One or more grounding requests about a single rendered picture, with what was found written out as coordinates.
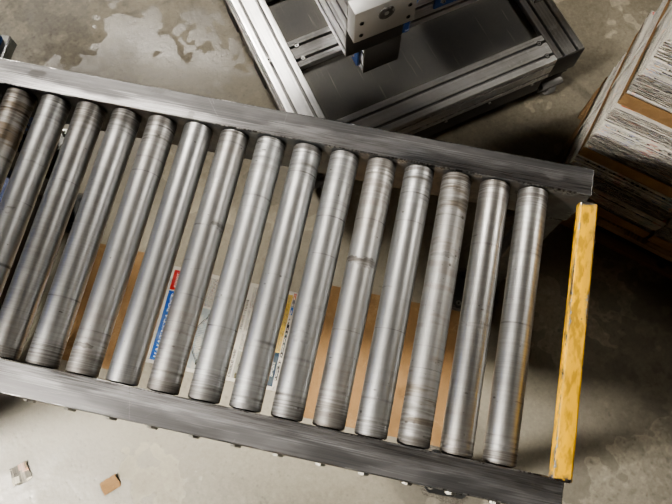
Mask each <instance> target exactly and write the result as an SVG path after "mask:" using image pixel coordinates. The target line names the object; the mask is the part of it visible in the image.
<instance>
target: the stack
mask: <svg viewBox="0 0 672 504"><path fill-rule="evenodd" d="M667 1H668V0H663V1H662V3H661V5H660V6H659V8H658V9H657V11H656V12H654V11H651V12H650V14H649V16H648V17H647V18H646V19H645V21H644V23H643V24H642V26H641V28H640V30H639V33H638V35H637V37H636V39H635V41H634V43H633V45H632V47H631V49H630V51H629V53H628V55H627V57H626V59H625V61H624V63H623V65H622V68H621V70H620V73H619V75H618V77H617V79H616V80H615V82H614V83H613V85H612V87H611V88H612V89H611V91H610V93H609V95H608V97H607V99H606V101H605V103H604V105H603V107H602V109H601V111H600V113H599V115H598V117H597V120H596V122H595V124H594V126H593V128H592V130H591V132H590V134H589V137H588V139H587V141H586V143H585V145H584V146H583V147H586V148H588V149H590V150H593V151H595V152H597V153H599V154H601V155H604V156H606V157H608V158H610V159H612V160H615V161H617V162H619V163H621V164H623V165H626V166H628V167H630V168H632V169H634V170H637V171H639V172H641V173H643V174H645V175H647V176H650V177H652V178H654V179H656V180H658V181H660V182H662V183H664V184H667V185H669V186H671V187H672V129H671V128H669V127H667V126H665V125H663V124H661V123H658V122H656V121H654V120H652V119H650V118H648V117H646V116H644V115H641V114H639V113H637V112H635V111H633V110H631V109H629V108H626V107H624V106H622V105H620V104H618V103H617V102H618V100H619V98H620V96H621V94H622V92H623V90H624V88H625V86H626V84H627V82H628V80H629V78H630V76H631V74H632V72H633V70H634V68H635V66H636V64H637V62H638V60H639V58H640V56H641V54H642V52H643V50H644V48H645V46H646V44H647V42H648V40H649V38H650V36H651V34H652V32H653V30H654V28H655V26H656V24H657V22H658V20H659V18H660V16H661V13H662V11H663V9H664V7H665V5H666V3H667ZM658 25H659V26H658ZM658 25H657V27H658V28H657V30H656V32H655V34H654V36H653V38H652V40H651V42H650V44H649V45H648V47H647V49H646V51H645V53H644V55H643V57H642V59H641V61H640V63H639V65H638V68H637V70H636V72H635V74H634V76H633V78H632V80H631V82H630V84H629V86H628V88H627V90H626V92H625V93H627V94H629V95H631V96H633V97H636V98H638V99H640V100H642V101H644V102H647V103H649V104H651V105H653V106H655V107H658V108H660V109H662V110H664V111H667V112H669V113H671V114H672V0H670V3H669V5H668V7H667V9H666V11H665V14H664V16H663V17H662V19H661V20H660V22H659V23H658ZM625 55H626V53H625V54H624V56H623V57H622V58H621V60H620V61H619V62H618V64H617V65H616V67H614V68H613V70H612V72H611V74H610V75H609V76H608V78H607V79H606V81H605V82H604V83H603V85H602V86H601V88H600V90H599V92H598V94H597V96H596V98H595V100H594V102H593V104H592V106H591V108H590V110H589V112H588V114H587V116H586V118H585V120H584V122H583V124H582V126H581V127H580V129H579V130H578V128H579V126H580V124H581V123H582V121H583V119H584V117H585V115H586V113H587V111H588V109H589V107H590V105H591V103H592V101H593V99H594V97H595V95H596V93H597V91H598V89H599V88H598V89H597V90H596V91H595V93H594V94H593V95H592V97H591V98H590V100H589V101H588V103H587V104H586V105H585V107H584V108H583V109H582V110H581V112H580V114H579V116H578V119H580V120H581V121H580V123H579V125H578V127H577V128H576V129H575V131H574V132H573V134H572V135H571V136H570V138H569V139H568V140H567V142H566V143H565V144H564V145H563V147H562V149H561V151H560V153H559V155H558V157H557V159H556V161H555V162H557V163H561V162H562V160H563V158H564V156H565V154H566V152H567V150H568V148H569V146H570V144H571V142H572V140H573V138H574V136H575V134H576V132H577V130H578V131H579V132H578V134H577V136H576V138H575V140H574V142H573V144H572V145H571V147H570V149H569V150H568V152H567V154H566V156H565V158H564V160H563V162H562V164H568V165H573V166H578V167H584V168H589V169H594V177H593V187H592V196H591V197H590V198H589V199H588V200H587V201H588V202H590V203H595V204H597V205H598V207H600V208H602V209H604V210H606V211H608V212H610V213H612V214H614V215H616V216H618V217H620V218H622V219H623V220H625V221H627V222H629V223H631V224H633V225H635V226H637V227H639V228H641V229H643V230H645V231H647V232H652V231H653V230H654V231H655V233H654V236H656V237H659V238H661V239H663V240H665V241H667V242H669V243H671V244H672V198H670V197H668V196H666V195H664V194H662V193H660V192H657V191H655V190H653V189H651V188H649V187H647V186H645V185H643V184H641V183H638V182H636V181H634V180H632V179H630V178H628V177H626V176H624V175H621V174H619V173H617V172H615V171H613V170H611V169H609V168H607V167H604V166H602V165H600V164H598V163H596V162H594V161H592V160H590V159H587V158H585V157H583V156H581V155H579V154H578V152H579V150H580V148H581V146H582V144H583V142H584V140H585V138H586V136H587V134H588V132H589V130H590V128H591V126H592V124H593V122H594V119H595V117H596V115H597V113H598V111H599V109H600V107H601V105H602V103H603V101H604V99H605V97H606V95H607V93H608V91H609V89H610V86H611V84H612V82H613V80H614V78H615V76H616V74H617V72H618V70H619V68H620V66H621V64H622V62H623V60H624V58H625ZM625 93H624V94H625ZM581 150H582V149H581ZM581 150H580V151H581ZM596 225H598V226H600V227H602V228H604V229H606V230H608V231H610V232H612V233H614V234H616V235H618V236H620V237H622V238H624V239H626V240H628V241H630V242H632V243H634V244H636V245H638V246H640V247H642V248H644V249H646V250H648V251H650V252H652V253H654V254H656V255H658V256H660V257H662V258H664V259H666V260H668V261H670V262H672V252H670V251H668V250H666V249H664V248H662V247H660V246H658V245H656V244H654V243H652V242H650V241H648V240H647V237H648V236H647V237H645V238H643V237H641V236H639V235H637V234H635V233H633V232H631V231H629V230H627V229H625V228H623V227H621V226H619V225H617V224H615V223H613V222H611V221H609V220H607V219H605V218H603V217H601V216H599V215H597V220H596ZM595 241H596V242H598V243H600V244H602V245H604V246H606V247H608V248H610V249H612V250H614V251H616V252H618V253H619V254H621V255H623V256H625V257H627V258H629V259H631V260H633V261H635V262H637V263H639V264H641V265H643V266H645V267H647V268H649V269H651V270H653V271H655V272H657V273H659V274H661V275H663V276H665V277H667V278H669V279H671V280H672V266H670V265H668V264H666V263H664V262H662V261H660V260H658V259H656V258H654V257H652V256H650V255H648V254H646V253H644V252H642V251H640V250H638V249H636V248H634V247H632V246H630V245H628V244H626V243H624V242H622V241H620V240H618V239H616V238H614V237H612V236H610V235H608V234H606V233H604V232H602V231H600V230H598V229H596V231H595Z"/></svg>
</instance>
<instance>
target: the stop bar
mask: <svg viewBox="0 0 672 504"><path fill-rule="evenodd" d="M597 209H598V205H597V204H595V203H590V202H585V201H581V202H579V203H578V204H577V207H576V216H575V226H574V236H573V245H572V255H571V265H570V274H569V284H568V294H567V303H566V313H565V323H564V332H563V342H562V352H561V361H560V371H559V381H558V390H557V400H556V410H555V419H554V429H553V439H552V448H551V458H550V468H549V478H550V479H551V480H555V481H560V482H564V483H571V482H572V479H573V468H574V457H575V446H576V438H577V437H578V432H577V425H578V414H579V403H580V393H581V382H582V371H583V360H584V349H585V339H586V328H587V317H588V306H589V296H590V285H591V274H592V263H593V252H594V245H595V244H596V241H595V231H596V220H597Z"/></svg>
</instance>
